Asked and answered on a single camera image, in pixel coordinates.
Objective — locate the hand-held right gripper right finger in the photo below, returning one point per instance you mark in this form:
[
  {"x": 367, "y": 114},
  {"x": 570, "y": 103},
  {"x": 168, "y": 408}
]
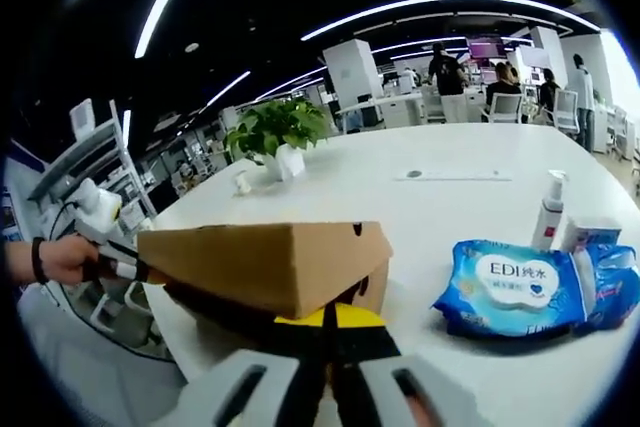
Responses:
[{"x": 380, "y": 387}]

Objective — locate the white mesh office chair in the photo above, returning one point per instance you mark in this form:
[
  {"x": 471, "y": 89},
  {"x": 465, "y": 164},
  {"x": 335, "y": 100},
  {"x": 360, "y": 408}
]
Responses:
[
  {"x": 566, "y": 109},
  {"x": 505, "y": 108}
]

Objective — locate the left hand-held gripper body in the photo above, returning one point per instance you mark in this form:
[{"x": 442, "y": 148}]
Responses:
[{"x": 97, "y": 212}]

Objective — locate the purple wall screen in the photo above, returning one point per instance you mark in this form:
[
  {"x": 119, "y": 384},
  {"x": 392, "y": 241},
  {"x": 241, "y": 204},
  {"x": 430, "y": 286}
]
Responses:
[{"x": 485, "y": 48}]

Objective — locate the person's left hand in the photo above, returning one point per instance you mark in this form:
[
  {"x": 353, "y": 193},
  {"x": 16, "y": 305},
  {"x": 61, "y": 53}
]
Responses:
[{"x": 70, "y": 259}]

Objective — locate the potted green plant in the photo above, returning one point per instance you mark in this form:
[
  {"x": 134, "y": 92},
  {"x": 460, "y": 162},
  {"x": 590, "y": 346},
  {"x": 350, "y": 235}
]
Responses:
[{"x": 280, "y": 127}]

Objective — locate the black wristband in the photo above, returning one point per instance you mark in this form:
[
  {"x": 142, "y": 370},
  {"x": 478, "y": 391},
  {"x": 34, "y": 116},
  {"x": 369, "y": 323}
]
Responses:
[{"x": 39, "y": 259}]

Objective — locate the blue wet wipes pack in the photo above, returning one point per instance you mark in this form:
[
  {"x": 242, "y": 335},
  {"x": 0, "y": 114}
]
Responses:
[{"x": 510, "y": 277}]

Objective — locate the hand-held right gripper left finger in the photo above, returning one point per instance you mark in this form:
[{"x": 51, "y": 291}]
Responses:
[{"x": 225, "y": 392}]

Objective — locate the small white carton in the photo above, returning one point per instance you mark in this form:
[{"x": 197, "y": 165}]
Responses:
[{"x": 590, "y": 234}]

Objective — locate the white square pillar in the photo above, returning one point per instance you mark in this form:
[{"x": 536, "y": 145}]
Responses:
[{"x": 352, "y": 72}]

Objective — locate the white metal rack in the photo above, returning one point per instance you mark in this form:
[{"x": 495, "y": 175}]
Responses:
[{"x": 95, "y": 147}]

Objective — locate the brown cardboard shoe box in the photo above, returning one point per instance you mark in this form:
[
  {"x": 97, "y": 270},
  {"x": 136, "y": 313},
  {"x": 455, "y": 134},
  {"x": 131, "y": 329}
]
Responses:
[{"x": 240, "y": 262}]

